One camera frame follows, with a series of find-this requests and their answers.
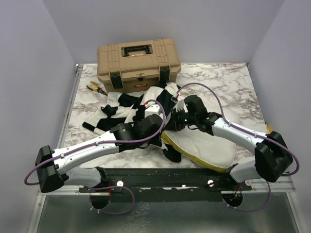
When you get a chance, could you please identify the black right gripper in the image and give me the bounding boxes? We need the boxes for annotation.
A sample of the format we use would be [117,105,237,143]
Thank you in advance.
[165,106,198,132]

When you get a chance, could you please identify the black white checkered pillowcase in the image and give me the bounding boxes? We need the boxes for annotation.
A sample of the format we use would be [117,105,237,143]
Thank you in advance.
[82,82,188,163]

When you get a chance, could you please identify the white pillow yellow edge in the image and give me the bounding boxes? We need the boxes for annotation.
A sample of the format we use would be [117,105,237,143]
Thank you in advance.
[161,128,236,172]

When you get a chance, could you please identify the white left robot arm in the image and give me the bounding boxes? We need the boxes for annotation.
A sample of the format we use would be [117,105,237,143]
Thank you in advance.
[35,114,165,193]

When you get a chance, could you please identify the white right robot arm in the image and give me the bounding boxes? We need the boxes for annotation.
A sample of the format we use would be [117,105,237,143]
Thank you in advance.
[165,95,293,190]

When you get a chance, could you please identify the tan plastic toolbox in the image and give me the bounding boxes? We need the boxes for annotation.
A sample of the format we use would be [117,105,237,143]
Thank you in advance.
[97,38,181,93]

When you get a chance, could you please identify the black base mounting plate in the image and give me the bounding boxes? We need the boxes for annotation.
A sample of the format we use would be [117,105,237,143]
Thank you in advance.
[48,166,253,202]

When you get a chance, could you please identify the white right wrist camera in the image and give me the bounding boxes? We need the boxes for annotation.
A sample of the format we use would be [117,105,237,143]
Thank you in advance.
[171,96,185,112]

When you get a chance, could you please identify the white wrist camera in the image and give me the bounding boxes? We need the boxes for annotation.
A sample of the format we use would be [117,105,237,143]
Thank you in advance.
[144,102,162,118]
[171,96,185,112]

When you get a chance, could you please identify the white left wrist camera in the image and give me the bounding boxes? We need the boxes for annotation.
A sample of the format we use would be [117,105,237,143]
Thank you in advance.
[144,102,162,118]

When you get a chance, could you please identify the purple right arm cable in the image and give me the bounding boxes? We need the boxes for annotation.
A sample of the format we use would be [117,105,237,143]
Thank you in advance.
[175,82,300,212]

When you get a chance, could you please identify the yellow handled pliers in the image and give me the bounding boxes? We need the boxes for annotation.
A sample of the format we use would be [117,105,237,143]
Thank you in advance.
[86,81,107,96]

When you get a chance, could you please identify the aluminium left side rail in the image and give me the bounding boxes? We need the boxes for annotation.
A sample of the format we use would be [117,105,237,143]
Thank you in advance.
[56,64,84,149]

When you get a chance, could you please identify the aluminium rail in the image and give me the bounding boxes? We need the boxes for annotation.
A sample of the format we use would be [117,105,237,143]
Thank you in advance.
[37,174,296,195]
[56,64,84,149]

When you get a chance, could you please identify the aluminium front rail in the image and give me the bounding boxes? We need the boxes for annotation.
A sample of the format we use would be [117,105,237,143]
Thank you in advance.
[37,174,296,195]

